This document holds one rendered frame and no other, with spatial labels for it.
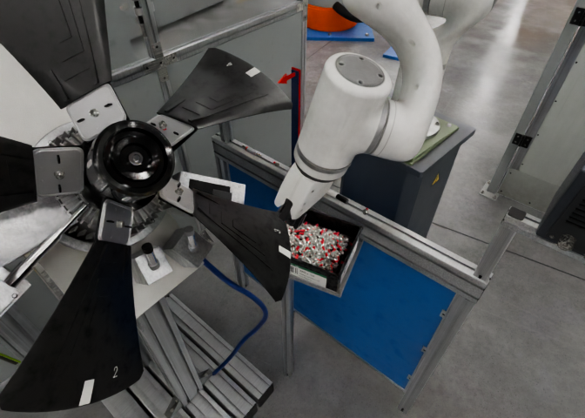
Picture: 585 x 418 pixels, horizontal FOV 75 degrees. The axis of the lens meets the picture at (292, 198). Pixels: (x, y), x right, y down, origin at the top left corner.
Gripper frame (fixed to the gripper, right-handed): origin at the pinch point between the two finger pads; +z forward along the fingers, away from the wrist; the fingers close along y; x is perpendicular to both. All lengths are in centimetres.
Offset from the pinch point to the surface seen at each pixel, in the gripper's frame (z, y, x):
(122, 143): -10.6, 17.7, -22.9
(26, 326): 91, 44, -55
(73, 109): -8.0, 18.1, -35.3
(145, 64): 34, -30, -86
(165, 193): -1.6, 14.8, -17.1
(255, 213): 10.0, -0.7, -8.5
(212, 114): -6.9, -0.3, -22.8
